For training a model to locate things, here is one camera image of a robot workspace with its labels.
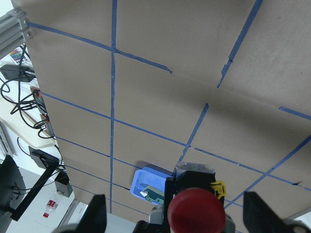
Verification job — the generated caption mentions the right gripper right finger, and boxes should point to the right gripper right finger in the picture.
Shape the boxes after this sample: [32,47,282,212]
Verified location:
[242,192,311,233]

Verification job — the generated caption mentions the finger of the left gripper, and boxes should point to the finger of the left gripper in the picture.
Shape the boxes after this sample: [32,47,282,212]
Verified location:
[223,215,236,233]
[133,206,168,233]

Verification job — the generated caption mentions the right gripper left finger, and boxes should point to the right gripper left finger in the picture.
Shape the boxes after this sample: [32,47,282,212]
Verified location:
[53,194,107,233]

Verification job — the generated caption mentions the red emergency stop button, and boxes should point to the red emergency stop button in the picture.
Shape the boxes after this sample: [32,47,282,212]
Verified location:
[165,162,226,233]

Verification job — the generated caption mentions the blue plastic tray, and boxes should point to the blue plastic tray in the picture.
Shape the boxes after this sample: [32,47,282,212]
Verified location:
[130,166,172,205]

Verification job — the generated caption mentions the plastic water bottle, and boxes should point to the plastic water bottle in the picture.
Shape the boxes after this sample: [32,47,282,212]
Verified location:
[43,191,63,218]

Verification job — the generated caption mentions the black power adapter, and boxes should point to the black power adapter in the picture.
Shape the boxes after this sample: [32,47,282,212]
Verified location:
[0,65,36,83]

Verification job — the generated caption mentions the green white switch module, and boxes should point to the green white switch module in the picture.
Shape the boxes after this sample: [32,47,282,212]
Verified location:
[140,185,164,204]

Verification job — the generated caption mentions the aluminium frame post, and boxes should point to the aluminium frame post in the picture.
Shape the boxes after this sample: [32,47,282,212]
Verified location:
[0,8,32,59]

